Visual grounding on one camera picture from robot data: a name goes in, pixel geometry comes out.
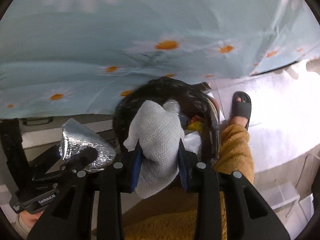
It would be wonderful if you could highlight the black trash bin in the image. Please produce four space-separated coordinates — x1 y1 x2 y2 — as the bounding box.
113 77 220 164

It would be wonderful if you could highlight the black slipper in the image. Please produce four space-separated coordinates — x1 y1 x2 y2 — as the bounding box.
230 92 252 129

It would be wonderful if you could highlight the brown fleece trouser leg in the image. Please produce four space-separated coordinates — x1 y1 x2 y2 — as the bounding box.
122 119 254 239

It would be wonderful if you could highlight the silver foil bag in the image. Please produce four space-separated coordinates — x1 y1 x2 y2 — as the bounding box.
59 119 116 173

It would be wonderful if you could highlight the daisy pattern blue tablecloth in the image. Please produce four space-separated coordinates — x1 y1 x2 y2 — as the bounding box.
1 0 319 119

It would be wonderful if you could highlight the left hand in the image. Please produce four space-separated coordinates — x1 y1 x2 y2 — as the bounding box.
19 210 44 229

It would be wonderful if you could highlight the white textured paper towel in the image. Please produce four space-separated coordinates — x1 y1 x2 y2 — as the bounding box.
124 100 184 199

